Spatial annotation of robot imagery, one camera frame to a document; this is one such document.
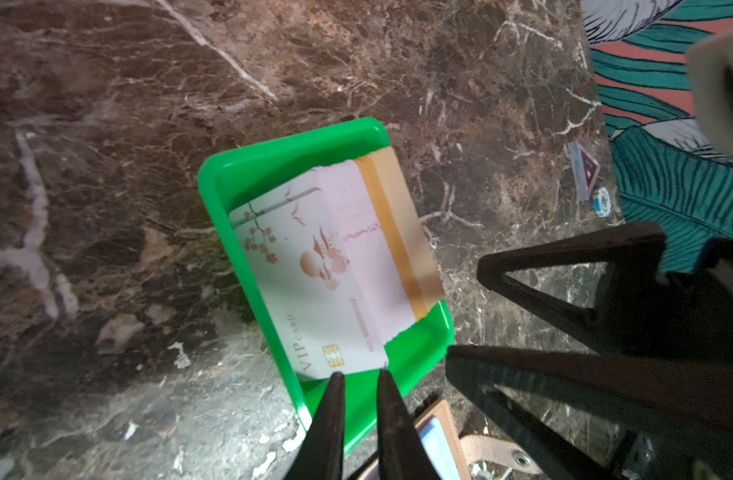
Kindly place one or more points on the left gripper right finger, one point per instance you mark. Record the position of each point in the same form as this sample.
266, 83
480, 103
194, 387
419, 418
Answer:
400, 452

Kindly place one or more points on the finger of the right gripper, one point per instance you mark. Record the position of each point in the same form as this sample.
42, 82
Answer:
621, 320
687, 405

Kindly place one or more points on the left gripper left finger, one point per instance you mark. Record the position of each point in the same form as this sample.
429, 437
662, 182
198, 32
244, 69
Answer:
321, 455

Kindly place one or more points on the tan leather card holder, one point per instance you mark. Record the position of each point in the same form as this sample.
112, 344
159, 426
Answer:
452, 455

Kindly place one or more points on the green plastic card tray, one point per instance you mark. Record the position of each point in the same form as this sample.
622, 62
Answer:
232, 178

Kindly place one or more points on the small round white sticker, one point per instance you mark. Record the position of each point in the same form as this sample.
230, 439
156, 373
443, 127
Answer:
601, 202

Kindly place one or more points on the triangle marker sticker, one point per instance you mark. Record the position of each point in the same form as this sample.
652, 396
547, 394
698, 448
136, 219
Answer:
585, 170

